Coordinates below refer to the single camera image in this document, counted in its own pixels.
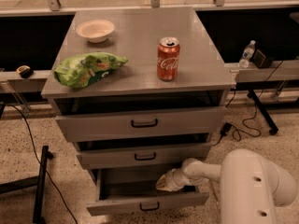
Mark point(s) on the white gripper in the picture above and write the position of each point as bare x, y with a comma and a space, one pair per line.
173, 180

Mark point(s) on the grey bottom drawer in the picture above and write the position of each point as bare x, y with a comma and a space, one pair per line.
133, 189

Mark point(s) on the grey drawer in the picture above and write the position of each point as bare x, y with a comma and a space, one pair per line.
133, 189
121, 125
138, 156

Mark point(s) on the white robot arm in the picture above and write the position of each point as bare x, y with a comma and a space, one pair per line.
252, 187

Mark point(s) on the grey middle drawer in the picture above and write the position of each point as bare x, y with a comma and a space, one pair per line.
138, 156

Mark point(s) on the grey top drawer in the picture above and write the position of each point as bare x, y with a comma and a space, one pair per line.
121, 125

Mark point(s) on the grey drawer cabinet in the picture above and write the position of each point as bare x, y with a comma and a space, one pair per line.
201, 81

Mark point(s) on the black stand base left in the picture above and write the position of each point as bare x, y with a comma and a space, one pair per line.
38, 181

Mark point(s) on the black stand leg right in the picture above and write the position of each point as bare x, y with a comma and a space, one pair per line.
272, 125

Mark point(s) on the red cola can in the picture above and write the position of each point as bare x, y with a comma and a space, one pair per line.
167, 58

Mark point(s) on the green chip bag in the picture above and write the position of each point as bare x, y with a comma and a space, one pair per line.
83, 70

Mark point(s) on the clear water bottle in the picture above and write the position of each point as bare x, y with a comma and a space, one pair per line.
247, 54

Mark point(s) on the small black box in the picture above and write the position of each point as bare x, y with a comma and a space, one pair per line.
262, 59

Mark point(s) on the white paper bowl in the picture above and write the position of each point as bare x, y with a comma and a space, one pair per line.
95, 31

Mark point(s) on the black and yellow tape measure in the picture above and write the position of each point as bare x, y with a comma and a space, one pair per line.
25, 71

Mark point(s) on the black power adapter with cable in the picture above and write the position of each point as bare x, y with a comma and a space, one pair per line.
236, 133

